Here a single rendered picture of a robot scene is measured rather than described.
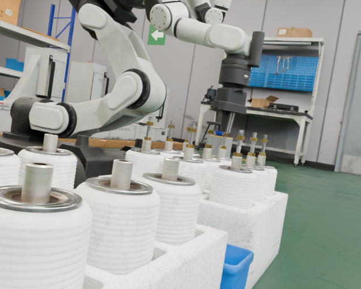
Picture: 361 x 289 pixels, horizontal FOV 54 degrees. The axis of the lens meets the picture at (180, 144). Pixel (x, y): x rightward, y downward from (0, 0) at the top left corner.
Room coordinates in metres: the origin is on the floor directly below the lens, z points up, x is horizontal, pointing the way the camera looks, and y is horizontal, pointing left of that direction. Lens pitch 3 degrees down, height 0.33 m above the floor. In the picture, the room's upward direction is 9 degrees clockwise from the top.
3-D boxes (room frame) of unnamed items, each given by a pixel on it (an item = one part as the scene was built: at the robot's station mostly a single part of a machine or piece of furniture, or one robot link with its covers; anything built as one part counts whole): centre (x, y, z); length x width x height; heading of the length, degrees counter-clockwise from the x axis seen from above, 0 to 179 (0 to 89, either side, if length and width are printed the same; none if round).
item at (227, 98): (1.05, -0.13, 0.45); 0.13 x 0.10 x 0.12; 129
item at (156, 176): (0.50, 0.01, 0.25); 0.08 x 0.08 x 0.01
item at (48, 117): (1.48, 0.49, 0.28); 0.21 x 0.20 x 0.13; 63
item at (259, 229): (0.94, -0.07, 0.09); 0.39 x 0.39 x 0.18; 64
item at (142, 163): (0.89, 0.08, 0.16); 0.10 x 0.10 x 0.18
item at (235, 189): (0.78, -0.13, 0.16); 0.10 x 0.10 x 0.18
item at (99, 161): (1.46, 0.46, 0.19); 0.64 x 0.52 x 0.33; 63
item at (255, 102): (5.61, -1.17, 0.87); 0.40 x 0.30 x 0.23; 49
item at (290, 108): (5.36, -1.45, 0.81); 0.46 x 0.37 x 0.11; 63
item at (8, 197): (0.29, 0.11, 0.25); 0.08 x 0.08 x 0.01
